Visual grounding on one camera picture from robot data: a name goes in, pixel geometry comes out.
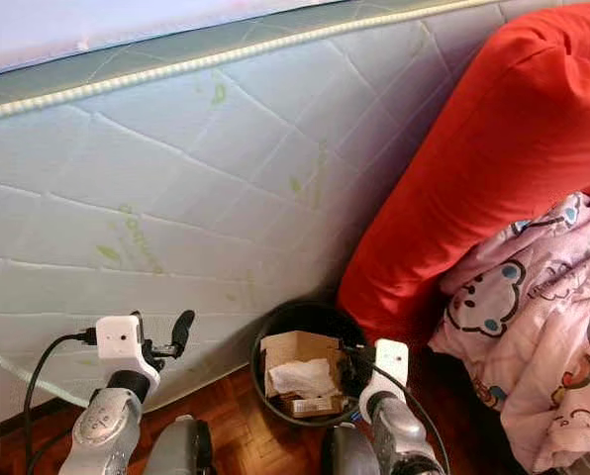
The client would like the pink cartoon print blanket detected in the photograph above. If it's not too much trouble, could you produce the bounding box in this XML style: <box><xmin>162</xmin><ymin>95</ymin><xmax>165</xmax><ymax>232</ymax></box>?
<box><xmin>429</xmin><ymin>193</ymin><xmax>590</xmax><ymax>474</ymax></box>

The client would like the crumpled white paper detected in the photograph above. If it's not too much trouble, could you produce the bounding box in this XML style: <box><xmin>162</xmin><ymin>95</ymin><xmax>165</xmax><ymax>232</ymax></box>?
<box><xmin>267</xmin><ymin>358</ymin><xmax>339</xmax><ymax>400</ymax></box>

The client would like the small brown cardboard box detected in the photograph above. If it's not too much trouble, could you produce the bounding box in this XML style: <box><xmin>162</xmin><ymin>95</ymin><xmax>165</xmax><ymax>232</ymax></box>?
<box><xmin>280</xmin><ymin>394</ymin><xmax>345</xmax><ymax>419</ymax></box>

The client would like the brown cardboard piece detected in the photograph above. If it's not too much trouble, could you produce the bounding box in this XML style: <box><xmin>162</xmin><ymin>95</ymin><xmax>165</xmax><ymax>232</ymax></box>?
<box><xmin>260</xmin><ymin>332</ymin><xmax>345</xmax><ymax>397</ymax></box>

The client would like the black round waste bin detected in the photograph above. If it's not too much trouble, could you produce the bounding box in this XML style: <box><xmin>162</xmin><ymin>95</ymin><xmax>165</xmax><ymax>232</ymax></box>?
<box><xmin>252</xmin><ymin>302</ymin><xmax>375</xmax><ymax>428</ymax></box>

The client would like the grey right robot leg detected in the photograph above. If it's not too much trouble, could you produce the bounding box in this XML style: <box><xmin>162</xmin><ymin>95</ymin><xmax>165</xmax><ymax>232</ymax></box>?
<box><xmin>320</xmin><ymin>424</ymin><xmax>385</xmax><ymax>475</ymax></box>

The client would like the grey robot leg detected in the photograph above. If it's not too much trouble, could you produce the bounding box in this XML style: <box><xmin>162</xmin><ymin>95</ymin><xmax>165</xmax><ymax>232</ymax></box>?
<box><xmin>145</xmin><ymin>416</ymin><xmax>217</xmax><ymax>475</ymax></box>
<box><xmin>320</xmin><ymin>424</ymin><xmax>385</xmax><ymax>475</ymax></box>

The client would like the grey left robot leg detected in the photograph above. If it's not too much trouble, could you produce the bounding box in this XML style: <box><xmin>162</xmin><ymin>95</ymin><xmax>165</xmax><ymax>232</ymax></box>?
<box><xmin>145</xmin><ymin>416</ymin><xmax>217</xmax><ymax>475</ymax></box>

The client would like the pale green quilted mattress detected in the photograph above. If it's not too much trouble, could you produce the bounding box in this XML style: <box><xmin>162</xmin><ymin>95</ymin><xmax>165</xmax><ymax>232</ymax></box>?
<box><xmin>0</xmin><ymin>0</ymin><xmax>590</xmax><ymax>417</ymax></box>

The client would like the large red cushion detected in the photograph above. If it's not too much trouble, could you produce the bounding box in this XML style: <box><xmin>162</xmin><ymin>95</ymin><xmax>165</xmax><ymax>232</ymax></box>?
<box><xmin>338</xmin><ymin>2</ymin><xmax>590</xmax><ymax>342</ymax></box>

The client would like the pale pink mattress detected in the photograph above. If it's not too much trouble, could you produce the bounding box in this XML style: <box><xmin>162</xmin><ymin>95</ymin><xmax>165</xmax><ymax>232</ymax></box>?
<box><xmin>0</xmin><ymin>0</ymin><xmax>345</xmax><ymax>75</ymax></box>

